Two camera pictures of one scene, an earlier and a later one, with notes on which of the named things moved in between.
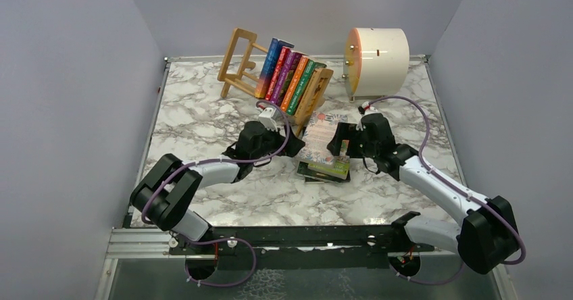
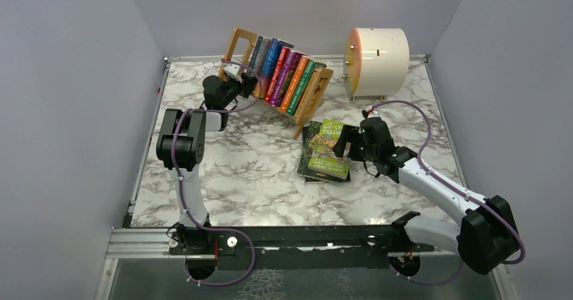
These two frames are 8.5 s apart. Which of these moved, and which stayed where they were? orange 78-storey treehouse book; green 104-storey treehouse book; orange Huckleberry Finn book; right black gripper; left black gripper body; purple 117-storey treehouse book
Moved: left black gripper body; orange Huckleberry Finn book
Stayed: green 104-storey treehouse book; right black gripper; purple 117-storey treehouse book; orange 78-storey treehouse book
